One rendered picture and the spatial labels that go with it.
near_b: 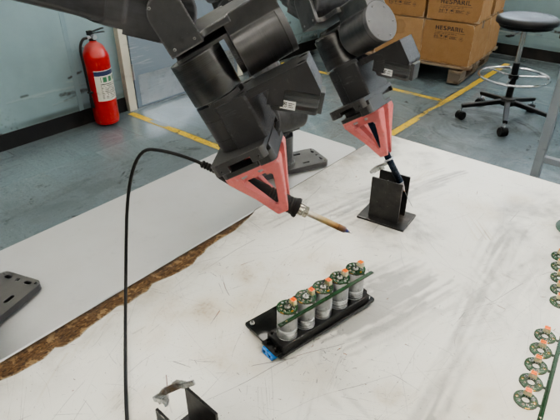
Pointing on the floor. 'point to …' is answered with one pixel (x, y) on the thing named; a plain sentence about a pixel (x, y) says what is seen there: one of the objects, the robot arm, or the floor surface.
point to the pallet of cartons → (448, 32)
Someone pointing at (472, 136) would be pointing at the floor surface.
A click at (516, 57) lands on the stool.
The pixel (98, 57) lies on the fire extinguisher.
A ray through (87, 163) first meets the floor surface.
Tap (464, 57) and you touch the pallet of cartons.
